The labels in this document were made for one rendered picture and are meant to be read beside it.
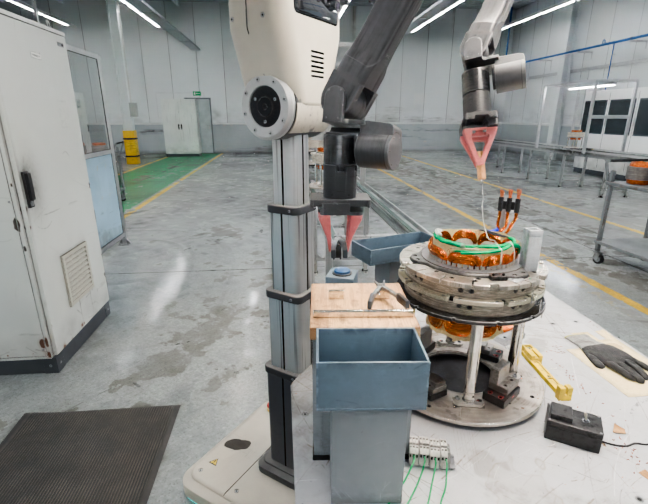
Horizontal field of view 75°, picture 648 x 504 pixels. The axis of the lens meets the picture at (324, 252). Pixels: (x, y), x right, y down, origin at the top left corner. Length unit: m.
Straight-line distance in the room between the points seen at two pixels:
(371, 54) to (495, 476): 0.76
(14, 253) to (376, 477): 2.28
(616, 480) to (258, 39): 1.14
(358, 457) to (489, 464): 0.29
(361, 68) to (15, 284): 2.37
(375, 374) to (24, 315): 2.40
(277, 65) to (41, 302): 2.08
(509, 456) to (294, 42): 0.98
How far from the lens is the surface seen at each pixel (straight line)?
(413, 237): 1.34
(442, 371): 1.17
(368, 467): 0.78
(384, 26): 0.71
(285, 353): 1.32
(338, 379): 0.65
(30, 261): 2.70
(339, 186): 0.70
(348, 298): 0.84
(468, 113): 0.95
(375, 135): 0.68
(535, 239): 0.97
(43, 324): 2.81
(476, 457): 0.95
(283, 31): 1.05
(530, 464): 0.97
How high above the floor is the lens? 1.41
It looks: 18 degrees down
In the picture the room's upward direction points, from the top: straight up
